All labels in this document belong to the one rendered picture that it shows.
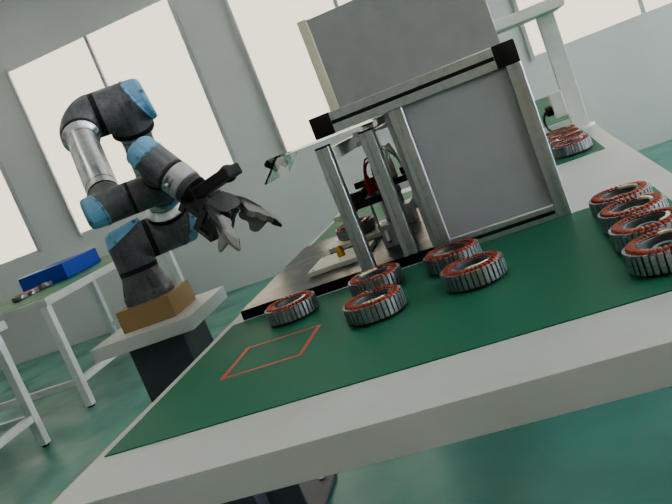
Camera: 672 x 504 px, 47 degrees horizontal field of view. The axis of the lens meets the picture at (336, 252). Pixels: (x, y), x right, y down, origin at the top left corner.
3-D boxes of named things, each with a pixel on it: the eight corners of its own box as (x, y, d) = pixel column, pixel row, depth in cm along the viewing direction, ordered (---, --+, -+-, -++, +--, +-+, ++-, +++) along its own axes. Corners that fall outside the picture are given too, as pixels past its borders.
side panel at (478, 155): (441, 257, 162) (387, 112, 157) (442, 253, 165) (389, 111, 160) (572, 213, 155) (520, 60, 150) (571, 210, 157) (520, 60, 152)
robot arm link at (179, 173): (190, 157, 164) (164, 167, 158) (206, 169, 163) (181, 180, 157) (180, 185, 168) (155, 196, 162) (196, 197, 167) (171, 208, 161)
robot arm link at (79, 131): (41, 101, 196) (78, 206, 163) (82, 86, 199) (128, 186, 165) (58, 137, 204) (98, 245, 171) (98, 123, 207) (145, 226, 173)
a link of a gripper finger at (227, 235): (233, 267, 154) (222, 236, 160) (242, 245, 150) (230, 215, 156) (218, 266, 152) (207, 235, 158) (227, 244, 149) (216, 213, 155)
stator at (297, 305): (259, 331, 159) (253, 314, 158) (290, 309, 167) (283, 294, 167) (300, 323, 152) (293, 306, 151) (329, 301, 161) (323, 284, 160)
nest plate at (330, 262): (309, 277, 184) (307, 273, 184) (322, 262, 199) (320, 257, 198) (366, 258, 180) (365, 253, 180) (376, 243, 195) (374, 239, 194)
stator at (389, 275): (414, 279, 151) (407, 262, 150) (364, 303, 148) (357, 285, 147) (392, 276, 161) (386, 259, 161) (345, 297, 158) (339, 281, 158)
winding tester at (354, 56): (330, 112, 170) (296, 22, 167) (362, 101, 212) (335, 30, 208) (500, 44, 160) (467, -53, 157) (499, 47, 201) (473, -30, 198)
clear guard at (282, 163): (265, 185, 201) (256, 164, 200) (288, 172, 224) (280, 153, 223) (380, 141, 192) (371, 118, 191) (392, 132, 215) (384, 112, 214)
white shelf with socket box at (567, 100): (502, 166, 259) (456, 36, 252) (501, 154, 294) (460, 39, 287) (606, 129, 250) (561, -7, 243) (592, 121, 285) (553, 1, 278)
